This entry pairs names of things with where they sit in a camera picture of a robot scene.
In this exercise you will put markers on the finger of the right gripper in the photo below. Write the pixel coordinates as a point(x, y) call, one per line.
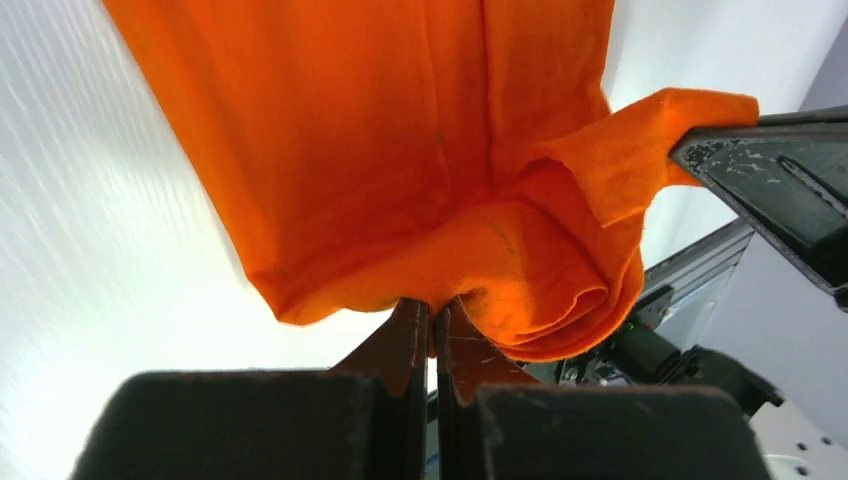
point(787, 177)

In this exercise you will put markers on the orange t-shirt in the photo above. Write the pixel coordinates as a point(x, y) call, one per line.
point(361, 152)

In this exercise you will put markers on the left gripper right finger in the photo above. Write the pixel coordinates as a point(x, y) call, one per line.
point(498, 422)

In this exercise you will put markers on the aluminium frame rail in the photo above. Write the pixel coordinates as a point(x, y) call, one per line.
point(671, 280)

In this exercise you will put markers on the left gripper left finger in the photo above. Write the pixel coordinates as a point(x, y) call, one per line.
point(365, 418)

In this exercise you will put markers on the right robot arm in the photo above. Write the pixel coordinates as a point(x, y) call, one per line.
point(639, 355)

